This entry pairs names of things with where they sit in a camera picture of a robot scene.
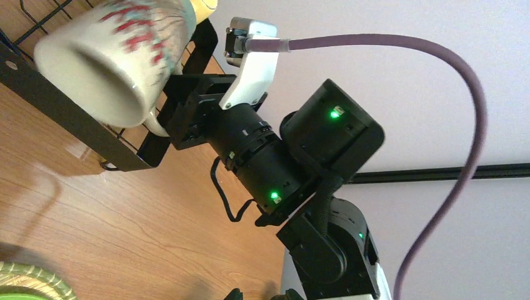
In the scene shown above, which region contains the green plate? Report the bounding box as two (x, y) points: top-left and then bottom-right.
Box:
(0, 293), (47, 300)

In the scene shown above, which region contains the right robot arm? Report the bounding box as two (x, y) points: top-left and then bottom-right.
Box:
(163, 74), (389, 299)

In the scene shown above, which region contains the black wire dish rack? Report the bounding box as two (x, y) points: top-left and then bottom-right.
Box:
(1, 1), (218, 171)

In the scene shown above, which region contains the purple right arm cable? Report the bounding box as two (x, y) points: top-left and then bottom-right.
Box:
(244, 34), (489, 300)

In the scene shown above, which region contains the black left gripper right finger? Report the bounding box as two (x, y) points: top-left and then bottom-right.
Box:
(271, 289), (304, 300)

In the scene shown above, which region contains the yellow ceramic mug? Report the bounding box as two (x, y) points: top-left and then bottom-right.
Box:
(190, 0), (218, 24)

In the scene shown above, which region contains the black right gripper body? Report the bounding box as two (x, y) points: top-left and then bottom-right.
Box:
(164, 73), (268, 151)

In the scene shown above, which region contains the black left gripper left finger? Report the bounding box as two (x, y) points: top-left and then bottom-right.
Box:
(224, 288), (244, 300)

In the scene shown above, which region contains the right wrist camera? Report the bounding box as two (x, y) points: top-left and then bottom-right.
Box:
(219, 17), (279, 110)

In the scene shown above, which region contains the striped plate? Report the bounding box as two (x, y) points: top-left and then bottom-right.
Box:
(1, 261), (78, 300)

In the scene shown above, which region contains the tall patterned ceramic cup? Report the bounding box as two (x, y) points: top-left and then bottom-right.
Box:
(34, 1), (198, 137)

